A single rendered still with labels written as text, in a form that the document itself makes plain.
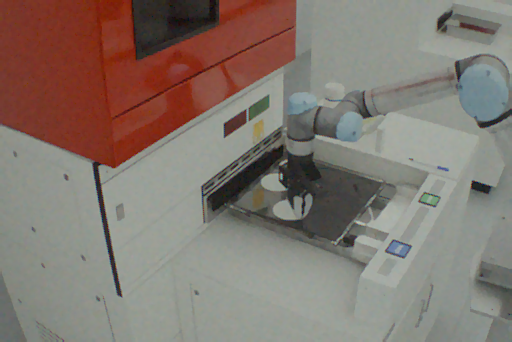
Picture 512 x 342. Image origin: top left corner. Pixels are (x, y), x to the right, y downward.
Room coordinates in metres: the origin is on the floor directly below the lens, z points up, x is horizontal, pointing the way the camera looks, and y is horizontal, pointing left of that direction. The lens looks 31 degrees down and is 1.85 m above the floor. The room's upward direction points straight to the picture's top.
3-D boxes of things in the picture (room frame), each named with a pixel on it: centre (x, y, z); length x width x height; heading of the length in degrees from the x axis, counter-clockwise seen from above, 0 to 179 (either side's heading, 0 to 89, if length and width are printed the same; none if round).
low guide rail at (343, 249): (1.33, -0.13, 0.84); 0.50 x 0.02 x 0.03; 58
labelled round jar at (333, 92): (1.91, -0.26, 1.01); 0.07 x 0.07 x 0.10
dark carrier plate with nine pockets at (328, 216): (1.47, -0.14, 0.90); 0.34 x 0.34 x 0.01; 58
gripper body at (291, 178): (1.34, -0.10, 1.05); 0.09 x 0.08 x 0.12; 28
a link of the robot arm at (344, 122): (1.31, -0.20, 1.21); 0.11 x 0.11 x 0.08; 64
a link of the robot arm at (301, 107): (1.34, -0.11, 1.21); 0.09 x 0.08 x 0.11; 64
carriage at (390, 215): (1.34, -0.38, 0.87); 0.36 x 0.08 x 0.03; 148
